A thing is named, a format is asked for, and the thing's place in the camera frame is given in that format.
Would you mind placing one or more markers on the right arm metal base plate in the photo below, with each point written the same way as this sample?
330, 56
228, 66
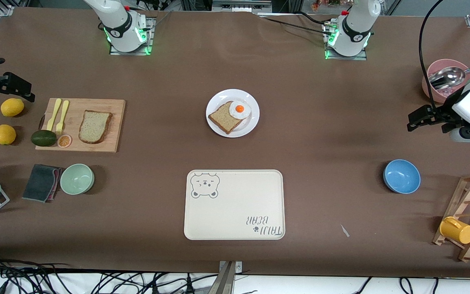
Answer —
114, 51

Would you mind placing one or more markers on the pink bowl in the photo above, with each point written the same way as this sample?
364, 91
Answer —
443, 96

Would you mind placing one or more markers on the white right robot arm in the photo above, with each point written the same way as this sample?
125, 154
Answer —
120, 24

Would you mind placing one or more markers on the pale seeded bread slice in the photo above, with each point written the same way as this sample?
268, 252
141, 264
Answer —
95, 126

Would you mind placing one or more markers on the wooden peg rack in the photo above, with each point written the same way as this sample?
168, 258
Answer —
463, 196

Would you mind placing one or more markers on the wooden cutting board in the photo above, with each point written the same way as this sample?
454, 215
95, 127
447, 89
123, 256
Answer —
114, 122

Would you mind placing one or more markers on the toy orange slice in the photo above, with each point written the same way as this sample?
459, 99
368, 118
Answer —
64, 141

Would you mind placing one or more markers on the brown toasted bread slice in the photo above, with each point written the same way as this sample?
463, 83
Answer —
222, 119

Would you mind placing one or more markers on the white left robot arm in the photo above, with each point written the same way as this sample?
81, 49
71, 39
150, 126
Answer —
355, 28

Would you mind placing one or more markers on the yellow plastic fork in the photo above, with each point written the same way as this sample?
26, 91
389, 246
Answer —
63, 112

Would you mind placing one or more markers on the blue bowl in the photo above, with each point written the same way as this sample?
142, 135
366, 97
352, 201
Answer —
401, 176

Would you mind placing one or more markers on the green avocado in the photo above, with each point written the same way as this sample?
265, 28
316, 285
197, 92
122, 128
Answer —
43, 138

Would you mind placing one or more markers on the cream bear print tray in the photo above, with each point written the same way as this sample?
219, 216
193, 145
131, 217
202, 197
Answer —
235, 204

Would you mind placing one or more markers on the mint green bowl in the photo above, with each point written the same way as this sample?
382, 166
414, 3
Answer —
76, 179

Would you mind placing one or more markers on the orange yellow citrus fruit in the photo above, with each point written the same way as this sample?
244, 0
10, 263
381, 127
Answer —
5, 134

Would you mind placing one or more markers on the yellow plastic knife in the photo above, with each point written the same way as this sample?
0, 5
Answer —
54, 112

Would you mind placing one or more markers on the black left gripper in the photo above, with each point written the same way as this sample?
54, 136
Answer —
443, 114

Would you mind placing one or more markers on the white round plate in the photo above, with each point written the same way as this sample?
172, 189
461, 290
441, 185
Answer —
249, 124

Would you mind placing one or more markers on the metal ladle spoon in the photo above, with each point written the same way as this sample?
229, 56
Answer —
449, 77

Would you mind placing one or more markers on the toy fried egg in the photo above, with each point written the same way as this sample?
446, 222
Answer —
239, 108

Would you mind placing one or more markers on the yellow plastic cup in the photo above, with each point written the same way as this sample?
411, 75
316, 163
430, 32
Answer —
457, 230

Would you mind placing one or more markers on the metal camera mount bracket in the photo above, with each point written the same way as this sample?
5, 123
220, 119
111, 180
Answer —
227, 279

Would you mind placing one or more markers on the yellow lemon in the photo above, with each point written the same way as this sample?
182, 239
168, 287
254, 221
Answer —
12, 107

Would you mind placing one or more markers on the dark grey folded cloth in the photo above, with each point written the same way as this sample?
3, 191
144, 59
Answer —
39, 183

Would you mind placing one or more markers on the small white paper scrap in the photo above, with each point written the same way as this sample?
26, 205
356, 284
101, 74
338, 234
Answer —
344, 230

